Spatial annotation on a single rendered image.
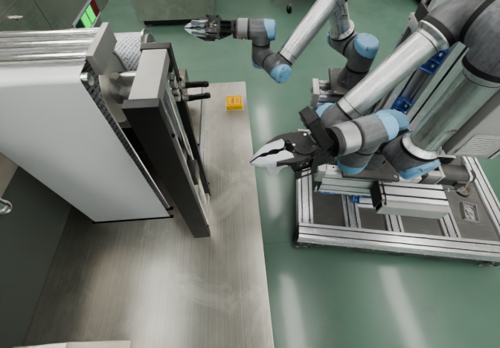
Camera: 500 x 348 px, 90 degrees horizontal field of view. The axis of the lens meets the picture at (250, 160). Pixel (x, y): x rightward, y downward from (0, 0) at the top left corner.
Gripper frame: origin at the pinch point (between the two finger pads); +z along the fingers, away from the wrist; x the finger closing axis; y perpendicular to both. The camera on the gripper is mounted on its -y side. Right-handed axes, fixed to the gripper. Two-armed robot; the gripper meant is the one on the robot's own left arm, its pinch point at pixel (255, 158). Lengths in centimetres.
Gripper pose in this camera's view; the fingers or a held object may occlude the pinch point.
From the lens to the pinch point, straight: 53.7
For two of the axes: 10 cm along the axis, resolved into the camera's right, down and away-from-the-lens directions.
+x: -3.4, -6.8, 6.5
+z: -9.4, 2.8, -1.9
